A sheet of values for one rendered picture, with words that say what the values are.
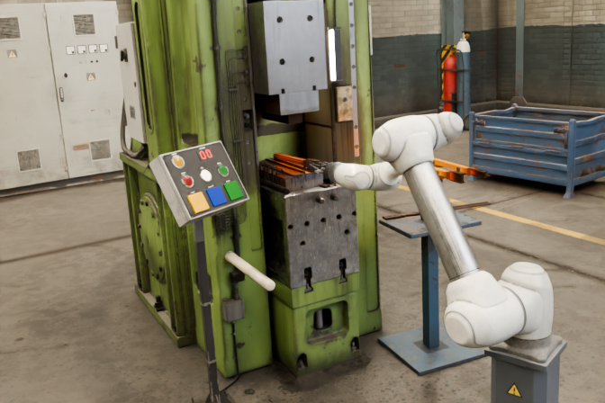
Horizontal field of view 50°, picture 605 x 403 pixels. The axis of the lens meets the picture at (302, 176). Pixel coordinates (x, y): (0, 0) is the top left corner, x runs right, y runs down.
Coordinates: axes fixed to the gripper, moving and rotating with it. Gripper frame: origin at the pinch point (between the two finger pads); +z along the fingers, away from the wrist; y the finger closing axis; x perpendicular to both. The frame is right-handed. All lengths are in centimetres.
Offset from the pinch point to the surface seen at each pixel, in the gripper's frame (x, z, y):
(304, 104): 26.8, 5.1, 0.2
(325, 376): -103, -7, -3
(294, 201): -15.2, -1.3, -11.0
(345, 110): 20.2, 16.9, 29.0
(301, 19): 65, 5, 1
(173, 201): -1, -16, -71
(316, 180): -9.1, 4.7, 4.1
